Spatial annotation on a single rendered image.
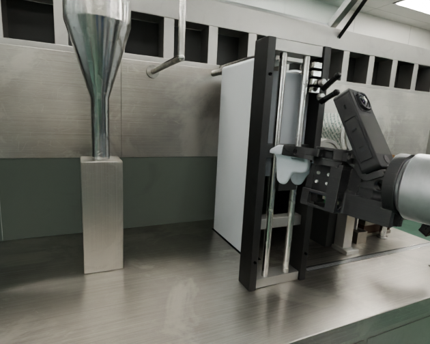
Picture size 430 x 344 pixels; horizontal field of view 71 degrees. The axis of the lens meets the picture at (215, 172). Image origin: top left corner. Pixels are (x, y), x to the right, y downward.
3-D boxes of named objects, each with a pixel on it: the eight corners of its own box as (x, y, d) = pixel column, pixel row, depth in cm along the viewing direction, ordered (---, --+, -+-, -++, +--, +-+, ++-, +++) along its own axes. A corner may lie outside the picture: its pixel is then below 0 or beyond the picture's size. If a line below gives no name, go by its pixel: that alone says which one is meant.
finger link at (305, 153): (275, 153, 44) (327, 162, 38) (276, 143, 44) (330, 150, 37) (295, 157, 47) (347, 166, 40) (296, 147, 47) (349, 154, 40)
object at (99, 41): (72, 282, 68) (61, 8, 57) (72, 254, 80) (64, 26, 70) (135, 271, 73) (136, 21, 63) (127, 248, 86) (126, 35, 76)
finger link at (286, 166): (253, 177, 49) (299, 190, 42) (260, 141, 49) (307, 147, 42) (266, 178, 51) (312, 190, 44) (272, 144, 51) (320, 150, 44)
